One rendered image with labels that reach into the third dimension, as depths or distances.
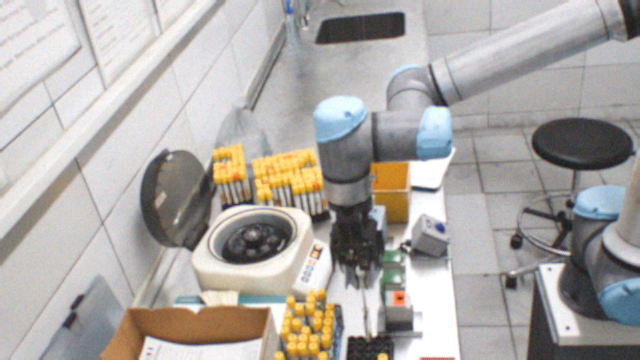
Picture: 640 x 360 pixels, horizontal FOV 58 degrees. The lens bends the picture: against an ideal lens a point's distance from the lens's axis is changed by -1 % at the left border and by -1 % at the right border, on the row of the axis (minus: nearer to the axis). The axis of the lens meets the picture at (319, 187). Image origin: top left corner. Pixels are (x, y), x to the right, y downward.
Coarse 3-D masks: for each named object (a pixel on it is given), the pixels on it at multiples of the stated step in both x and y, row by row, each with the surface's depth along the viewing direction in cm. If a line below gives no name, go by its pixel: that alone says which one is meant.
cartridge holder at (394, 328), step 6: (378, 312) 118; (384, 312) 117; (414, 312) 116; (420, 312) 116; (378, 318) 116; (384, 318) 116; (414, 318) 115; (420, 318) 115; (378, 324) 115; (384, 324) 115; (390, 324) 112; (396, 324) 112; (402, 324) 112; (408, 324) 112; (414, 324) 113; (420, 324) 113; (378, 330) 114; (384, 330) 113; (390, 330) 113; (396, 330) 113; (402, 330) 113; (408, 330) 113; (414, 330) 112; (420, 330) 112
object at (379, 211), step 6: (378, 210) 132; (384, 210) 133; (378, 216) 130; (384, 216) 133; (378, 222) 129; (384, 222) 133; (378, 228) 127; (384, 228) 133; (384, 234) 133; (390, 240) 137; (390, 246) 135
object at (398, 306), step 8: (392, 296) 112; (400, 296) 112; (408, 296) 112; (392, 304) 110; (400, 304) 110; (408, 304) 111; (392, 312) 111; (400, 312) 111; (408, 312) 110; (392, 320) 112; (400, 320) 112; (408, 320) 112
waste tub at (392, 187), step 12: (372, 168) 151; (384, 168) 150; (396, 168) 149; (408, 168) 145; (372, 180) 153; (384, 180) 152; (396, 180) 151; (408, 180) 141; (372, 192) 139; (384, 192) 138; (396, 192) 138; (408, 192) 141; (384, 204) 141; (396, 204) 140; (408, 204) 141; (396, 216) 142; (408, 216) 142
